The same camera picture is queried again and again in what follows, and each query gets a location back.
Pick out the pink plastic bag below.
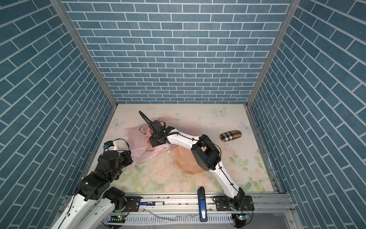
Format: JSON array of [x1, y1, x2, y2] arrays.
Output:
[[126, 124, 171, 167]]

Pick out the pink faceted bowl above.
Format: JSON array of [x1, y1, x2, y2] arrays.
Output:
[[173, 146, 206, 175]]

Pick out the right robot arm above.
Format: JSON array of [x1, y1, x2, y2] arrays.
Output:
[[146, 119, 245, 210]]

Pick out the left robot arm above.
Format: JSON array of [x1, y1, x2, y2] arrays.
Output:
[[52, 150, 133, 229]]

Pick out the blue marker pen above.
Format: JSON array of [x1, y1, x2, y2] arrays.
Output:
[[140, 201, 165, 206]]

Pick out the left circuit board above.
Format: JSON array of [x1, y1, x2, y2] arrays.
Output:
[[107, 215, 126, 223]]

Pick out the circuit board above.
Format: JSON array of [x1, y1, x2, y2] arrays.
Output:
[[234, 213, 250, 221], [107, 215, 126, 223]]

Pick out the blue stapler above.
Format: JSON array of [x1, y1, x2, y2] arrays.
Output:
[[197, 187, 208, 222]]

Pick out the plaid glasses case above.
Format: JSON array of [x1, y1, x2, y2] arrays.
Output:
[[220, 130, 242, 142]]

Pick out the right circuit board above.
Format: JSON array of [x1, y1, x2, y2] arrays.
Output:
[[234, 213, 250, 221]]

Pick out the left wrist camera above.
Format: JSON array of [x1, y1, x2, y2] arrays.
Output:
[[104, 141, 118, 153]]

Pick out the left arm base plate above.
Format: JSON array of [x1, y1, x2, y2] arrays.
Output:
[[122, 196, 142, 212]]

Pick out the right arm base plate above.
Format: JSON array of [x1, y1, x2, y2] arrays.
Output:
[[213, 195, 254, 211]]

